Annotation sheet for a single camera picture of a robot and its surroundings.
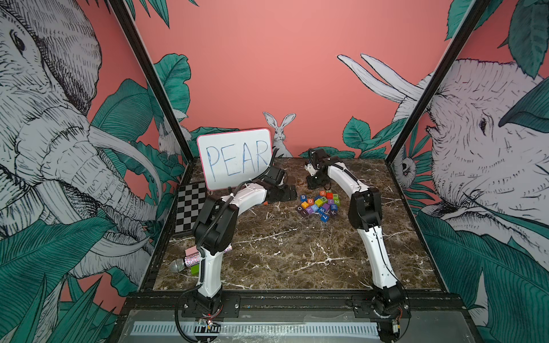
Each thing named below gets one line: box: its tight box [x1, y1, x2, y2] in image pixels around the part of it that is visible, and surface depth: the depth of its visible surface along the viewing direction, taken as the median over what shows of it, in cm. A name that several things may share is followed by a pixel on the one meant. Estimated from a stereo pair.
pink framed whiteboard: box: [197, 127, 274, 191], surface depth 103 cm
